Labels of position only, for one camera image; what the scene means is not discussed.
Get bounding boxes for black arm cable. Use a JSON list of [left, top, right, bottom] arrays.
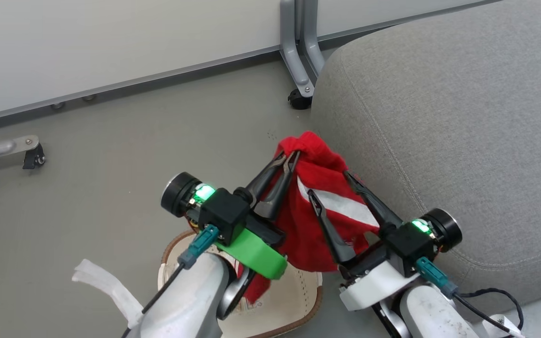
[[120, 224, 220, 338], [415, 257, 525, 338]]

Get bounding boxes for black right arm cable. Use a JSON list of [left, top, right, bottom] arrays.
[[415, 257, 525, 338]]

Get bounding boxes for red shorts with white stripes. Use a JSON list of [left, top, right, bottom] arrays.
[[240, 131, 382, 304]]

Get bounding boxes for printed paper basket label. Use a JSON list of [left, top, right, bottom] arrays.
[[236, 300, 264, 315]]

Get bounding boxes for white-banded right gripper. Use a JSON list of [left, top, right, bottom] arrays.
[[307, 170, 463, 312]]

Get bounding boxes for cream perforated laundry basket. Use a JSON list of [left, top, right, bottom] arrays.
[[157, 230, 324, 338]]

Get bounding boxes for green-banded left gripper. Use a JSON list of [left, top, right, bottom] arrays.
[[160, 150, 301, 281]]

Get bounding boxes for black caster wheel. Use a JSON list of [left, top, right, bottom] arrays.
[[22, 143, 46, 170], [287, 88, 314, 111]]

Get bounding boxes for grey fabric sofa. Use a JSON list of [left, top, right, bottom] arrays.
[[310, 0, 541, 324]]

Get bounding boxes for white strap on left arm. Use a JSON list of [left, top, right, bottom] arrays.
[[72, 259, 145, 330]]

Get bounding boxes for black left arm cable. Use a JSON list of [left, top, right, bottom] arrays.
[[120, 224, 220, 338]]

